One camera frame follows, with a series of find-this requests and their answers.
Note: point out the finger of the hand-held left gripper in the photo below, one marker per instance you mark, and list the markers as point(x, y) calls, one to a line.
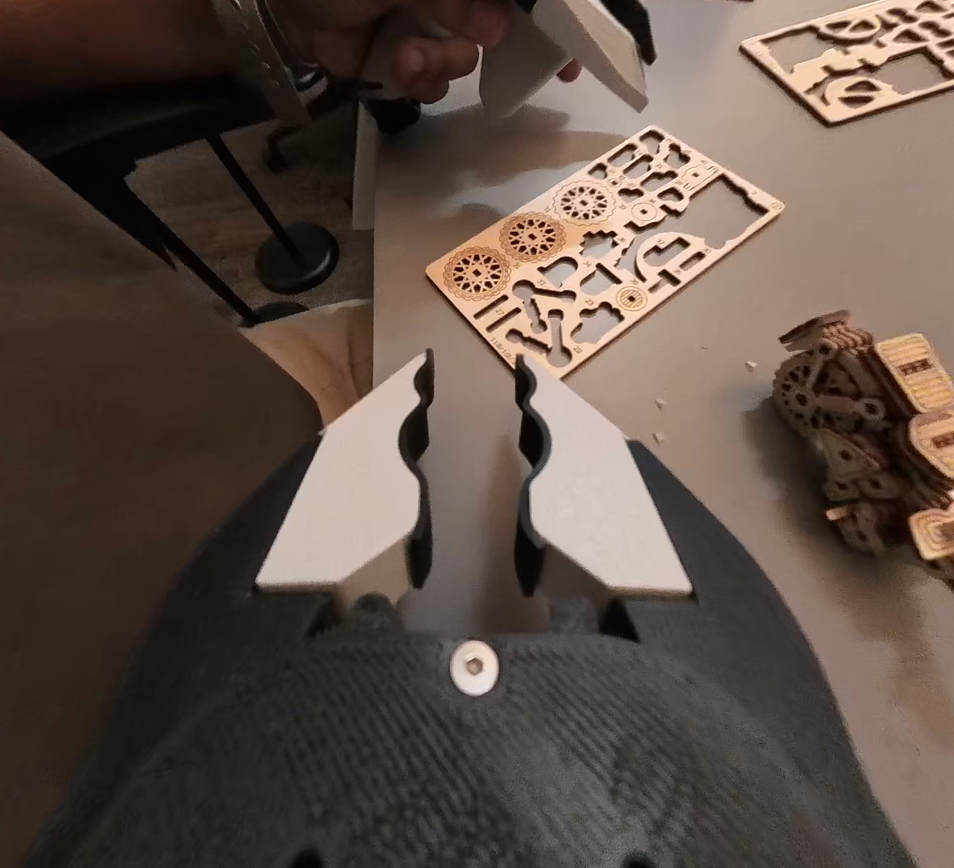
point(596, 41)
point(514, 85)

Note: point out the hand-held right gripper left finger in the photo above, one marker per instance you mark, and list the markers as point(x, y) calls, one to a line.
point(343, 510)

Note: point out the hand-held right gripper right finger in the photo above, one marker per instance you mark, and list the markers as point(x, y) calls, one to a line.
point(596, 510)

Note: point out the wooden puzzle sheet with gears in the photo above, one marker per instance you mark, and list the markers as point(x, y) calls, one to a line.
point(533, 234)

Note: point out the person's left forearm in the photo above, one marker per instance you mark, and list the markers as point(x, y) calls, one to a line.
point(97, 3)

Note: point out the grey desk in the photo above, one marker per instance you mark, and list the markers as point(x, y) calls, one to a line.
point(820, 272)

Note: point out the wooden puzzle sheet with cutouts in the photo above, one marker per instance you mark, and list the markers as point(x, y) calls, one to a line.
point(816, 84)

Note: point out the black chair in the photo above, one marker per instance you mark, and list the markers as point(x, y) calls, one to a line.
point(298, 260)

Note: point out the wooden gear model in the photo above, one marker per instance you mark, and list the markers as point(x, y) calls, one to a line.
point(842, 406)

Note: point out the silver watch band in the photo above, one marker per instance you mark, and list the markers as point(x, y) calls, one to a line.
point(238, 11)

